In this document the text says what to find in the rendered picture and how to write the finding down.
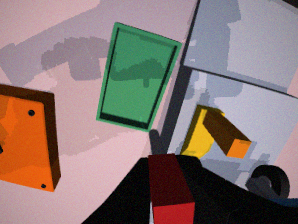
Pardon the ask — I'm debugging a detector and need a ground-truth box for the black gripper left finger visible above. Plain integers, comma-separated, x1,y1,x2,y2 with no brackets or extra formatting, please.
82,157,150,224

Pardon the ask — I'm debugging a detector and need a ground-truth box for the yellow wedge chock with orange handle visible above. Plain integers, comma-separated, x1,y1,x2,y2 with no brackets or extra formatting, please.
180,104,251,159

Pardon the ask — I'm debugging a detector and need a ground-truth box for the green tray rim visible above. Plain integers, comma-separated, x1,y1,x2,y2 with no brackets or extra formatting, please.
96,23,182,132

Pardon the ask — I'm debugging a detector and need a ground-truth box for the green tray floor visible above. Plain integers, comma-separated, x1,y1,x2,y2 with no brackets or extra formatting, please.
101,28,174,123

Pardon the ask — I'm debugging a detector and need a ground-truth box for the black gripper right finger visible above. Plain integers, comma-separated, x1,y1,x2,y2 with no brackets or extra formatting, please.
176,155,298,224

